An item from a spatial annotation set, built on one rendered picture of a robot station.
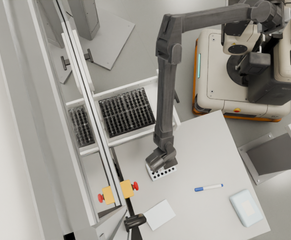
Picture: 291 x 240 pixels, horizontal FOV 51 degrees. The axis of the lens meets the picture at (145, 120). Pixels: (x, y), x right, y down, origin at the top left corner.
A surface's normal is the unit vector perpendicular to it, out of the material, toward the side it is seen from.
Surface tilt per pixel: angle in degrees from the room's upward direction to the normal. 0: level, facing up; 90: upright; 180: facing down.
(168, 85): 47
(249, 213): 0
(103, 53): 3
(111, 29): 3
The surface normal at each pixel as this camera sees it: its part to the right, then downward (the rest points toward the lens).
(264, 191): 0.04, -0.25
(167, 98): 0.43, 0.43
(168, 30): -0.84, -0.07
